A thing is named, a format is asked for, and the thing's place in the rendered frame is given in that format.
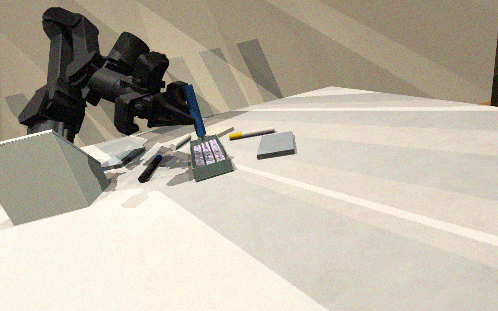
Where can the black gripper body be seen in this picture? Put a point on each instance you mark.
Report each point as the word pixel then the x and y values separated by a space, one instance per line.
pixel 129 104

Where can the keyboard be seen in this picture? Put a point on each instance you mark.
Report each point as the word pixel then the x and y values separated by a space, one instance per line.
pixel 210 162

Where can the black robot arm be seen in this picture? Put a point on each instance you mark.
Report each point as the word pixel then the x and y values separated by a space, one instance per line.
pixel 77 73

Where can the black marker with blue cap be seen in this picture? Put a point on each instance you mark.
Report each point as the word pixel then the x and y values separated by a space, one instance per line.
pixel 148 171

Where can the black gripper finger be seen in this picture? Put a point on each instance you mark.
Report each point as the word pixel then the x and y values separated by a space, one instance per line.
pixel 176 101
pixel 163 114

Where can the white and yellow cylinder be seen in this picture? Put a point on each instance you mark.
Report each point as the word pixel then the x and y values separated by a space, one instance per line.
pixel 251 133

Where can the cream cylinder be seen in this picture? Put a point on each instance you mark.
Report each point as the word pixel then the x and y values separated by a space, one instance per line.
pixel 180 142

